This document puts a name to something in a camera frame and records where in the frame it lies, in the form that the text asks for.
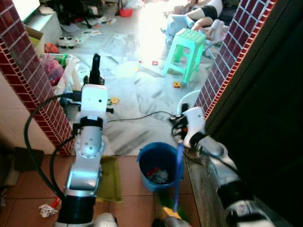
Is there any robot left leg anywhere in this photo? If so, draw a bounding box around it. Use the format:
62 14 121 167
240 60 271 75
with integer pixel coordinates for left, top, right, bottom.
94 213 119 227

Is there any robot right leg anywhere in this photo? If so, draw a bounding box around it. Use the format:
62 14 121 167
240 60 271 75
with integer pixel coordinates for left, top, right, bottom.
154 217 191 227

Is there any white toy car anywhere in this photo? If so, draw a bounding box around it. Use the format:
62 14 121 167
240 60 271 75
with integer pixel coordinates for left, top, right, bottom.
59 35 81 49

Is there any cardboard box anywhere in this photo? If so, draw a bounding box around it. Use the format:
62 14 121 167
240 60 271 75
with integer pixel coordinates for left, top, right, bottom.
25 26 46 58

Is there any robot leg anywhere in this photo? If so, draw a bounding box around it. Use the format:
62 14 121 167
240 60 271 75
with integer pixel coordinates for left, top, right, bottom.
154 217 191 227
94 213 119 227

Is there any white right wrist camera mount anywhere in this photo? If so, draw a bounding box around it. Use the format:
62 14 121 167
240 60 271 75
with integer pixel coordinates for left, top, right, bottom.
181 107 207 147

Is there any thin black floor cable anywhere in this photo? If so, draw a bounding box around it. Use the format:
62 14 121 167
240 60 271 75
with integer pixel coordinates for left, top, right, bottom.
105 111 177 123

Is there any yellow-green dustpan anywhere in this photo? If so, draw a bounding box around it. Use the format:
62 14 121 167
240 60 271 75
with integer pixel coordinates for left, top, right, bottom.
97 156 123 203

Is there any light blue baby chair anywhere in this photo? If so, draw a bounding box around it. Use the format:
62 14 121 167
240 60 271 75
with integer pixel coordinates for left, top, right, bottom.
165 14 227 50

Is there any red round toy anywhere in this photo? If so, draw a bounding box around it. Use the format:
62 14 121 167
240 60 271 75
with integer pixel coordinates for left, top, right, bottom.
45 43 60 54

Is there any mint green plastic stool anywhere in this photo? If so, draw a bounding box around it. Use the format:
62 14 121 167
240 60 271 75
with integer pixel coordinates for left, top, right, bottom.
163 28 208 84

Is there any crumpled white paper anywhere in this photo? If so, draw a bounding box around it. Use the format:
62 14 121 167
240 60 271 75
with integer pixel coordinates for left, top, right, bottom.
39 203 59 218

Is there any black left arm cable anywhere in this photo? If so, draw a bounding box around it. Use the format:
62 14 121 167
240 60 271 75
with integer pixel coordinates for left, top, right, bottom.
24 94 79 201

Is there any blue-handled green broom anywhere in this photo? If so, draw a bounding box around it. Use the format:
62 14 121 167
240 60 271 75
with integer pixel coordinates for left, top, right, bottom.
159 143 190 223

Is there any pink bag of toys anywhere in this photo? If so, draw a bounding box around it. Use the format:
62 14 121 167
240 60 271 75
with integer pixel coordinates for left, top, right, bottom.
42 54 65 87

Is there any red plastic bowl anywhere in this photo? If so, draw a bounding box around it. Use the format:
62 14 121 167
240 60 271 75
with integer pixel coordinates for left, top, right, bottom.
119 8 134 18

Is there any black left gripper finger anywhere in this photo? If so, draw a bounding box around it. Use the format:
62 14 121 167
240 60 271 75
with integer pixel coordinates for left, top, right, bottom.
90 53 102 84

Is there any grey low cabinet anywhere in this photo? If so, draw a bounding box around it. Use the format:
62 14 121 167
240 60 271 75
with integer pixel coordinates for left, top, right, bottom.
12 0 63 35

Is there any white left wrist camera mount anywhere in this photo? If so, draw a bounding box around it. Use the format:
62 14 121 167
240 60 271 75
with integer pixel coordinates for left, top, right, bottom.
78 84 109 124

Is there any blue plastic bucket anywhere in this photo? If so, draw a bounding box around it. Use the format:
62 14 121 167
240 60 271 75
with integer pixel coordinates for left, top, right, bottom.
137 142 185 192

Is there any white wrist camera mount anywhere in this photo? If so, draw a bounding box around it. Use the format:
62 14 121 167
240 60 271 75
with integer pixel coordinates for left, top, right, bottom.
181 107 207 147
78 84 109 124

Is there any crumpled grey trash wad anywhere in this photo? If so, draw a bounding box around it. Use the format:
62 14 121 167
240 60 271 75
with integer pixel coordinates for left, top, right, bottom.
145 166 170 184

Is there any sitting person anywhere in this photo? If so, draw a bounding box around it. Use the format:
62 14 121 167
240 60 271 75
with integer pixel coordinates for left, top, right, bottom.
174 0 224 32

